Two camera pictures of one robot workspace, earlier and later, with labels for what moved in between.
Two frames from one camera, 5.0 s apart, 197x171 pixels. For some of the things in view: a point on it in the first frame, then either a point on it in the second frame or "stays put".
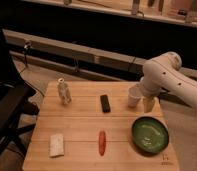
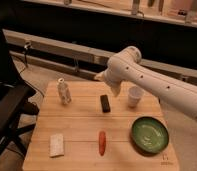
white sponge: [56, 147] stays put
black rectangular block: [105, 103] stays put
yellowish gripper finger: [148, 104] -> [116, 89]
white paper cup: [134, 93] stays put
